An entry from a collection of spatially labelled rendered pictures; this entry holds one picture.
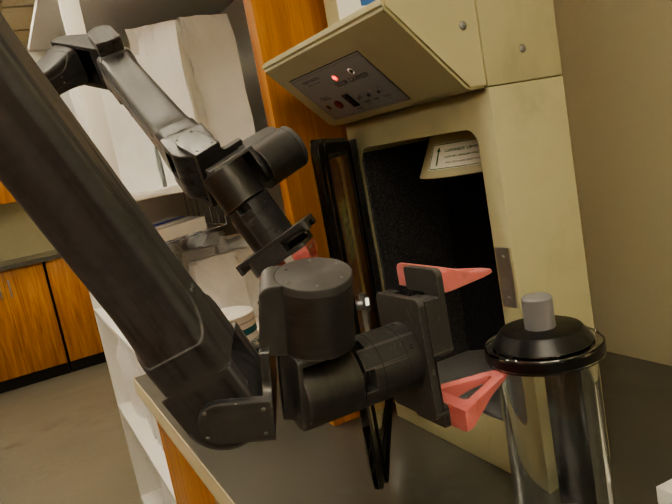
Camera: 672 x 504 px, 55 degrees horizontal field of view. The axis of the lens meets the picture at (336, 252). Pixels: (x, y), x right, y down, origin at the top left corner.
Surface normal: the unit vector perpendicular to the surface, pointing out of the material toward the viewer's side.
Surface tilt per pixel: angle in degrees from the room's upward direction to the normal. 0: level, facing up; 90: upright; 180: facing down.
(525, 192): 90
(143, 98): 36
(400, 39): 135
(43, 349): 90
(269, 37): 90
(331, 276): 16
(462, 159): 67
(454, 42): 90
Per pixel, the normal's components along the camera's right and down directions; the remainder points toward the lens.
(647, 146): -0.87, 0.23
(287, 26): 0.47, 0.05
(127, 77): -0.18, -0.69
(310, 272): -0.04, -0.92
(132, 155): 0.07, 0.20
